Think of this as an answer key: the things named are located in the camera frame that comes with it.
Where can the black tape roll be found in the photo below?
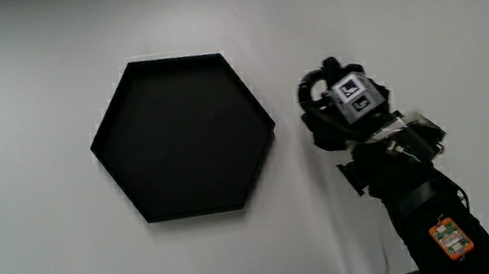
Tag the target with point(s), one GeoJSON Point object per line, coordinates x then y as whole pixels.
{"type": "Point", "coordinates": [303, 94]}

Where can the orange circuit board module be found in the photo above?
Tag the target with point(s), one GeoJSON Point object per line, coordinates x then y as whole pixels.
{"type": "Point", "coordinates": [451, 238]}

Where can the person's right hand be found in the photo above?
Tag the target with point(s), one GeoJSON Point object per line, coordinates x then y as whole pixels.
{"type": "Point", "coordinates": [350, 126]}

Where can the white desk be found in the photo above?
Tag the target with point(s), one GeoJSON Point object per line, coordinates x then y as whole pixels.
{"type": "Point", "coordinates": [49, 263]}

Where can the black hexagonal tray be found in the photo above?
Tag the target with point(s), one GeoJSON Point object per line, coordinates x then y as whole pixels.
{"type": "Point", "coordinates": [182, 136]}

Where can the person's right forearm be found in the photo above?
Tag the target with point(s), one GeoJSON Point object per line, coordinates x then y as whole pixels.
{"type": "Point", "coordinates": [402, 181]}

